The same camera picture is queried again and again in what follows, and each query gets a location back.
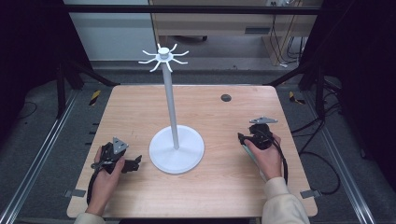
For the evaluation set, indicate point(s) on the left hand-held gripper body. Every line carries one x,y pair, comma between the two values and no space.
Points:
109,153

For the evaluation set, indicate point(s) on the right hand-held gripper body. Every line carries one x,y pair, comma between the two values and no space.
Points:
262,137

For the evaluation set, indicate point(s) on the pale green strip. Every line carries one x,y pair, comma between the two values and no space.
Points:
250,154

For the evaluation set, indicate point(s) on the white hook stand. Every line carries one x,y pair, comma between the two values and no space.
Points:
176,154

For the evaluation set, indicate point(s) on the person's right hand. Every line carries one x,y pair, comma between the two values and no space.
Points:
267,160

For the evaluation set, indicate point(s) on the person's left hand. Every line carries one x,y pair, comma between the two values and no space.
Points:
104,186

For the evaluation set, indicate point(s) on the dark round table grommet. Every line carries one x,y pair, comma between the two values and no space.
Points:
226,98

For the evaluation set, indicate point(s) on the yellow black striped tape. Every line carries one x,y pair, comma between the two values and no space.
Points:
294,97
95,97

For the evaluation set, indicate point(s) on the black metal stand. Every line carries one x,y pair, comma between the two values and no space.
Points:
70,77
311,77

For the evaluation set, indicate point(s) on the wooden desk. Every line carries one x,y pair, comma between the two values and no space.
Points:
211,25

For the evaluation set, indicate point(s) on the white cabinet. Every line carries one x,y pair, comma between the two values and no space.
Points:
113,34

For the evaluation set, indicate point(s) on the grey metal table bracket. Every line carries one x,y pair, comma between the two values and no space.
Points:
310,194
74,193

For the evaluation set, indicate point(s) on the metal floor rail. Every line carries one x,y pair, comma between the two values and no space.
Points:
341,161
37,157

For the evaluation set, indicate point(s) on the black frame bar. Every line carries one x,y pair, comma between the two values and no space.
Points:
186,9

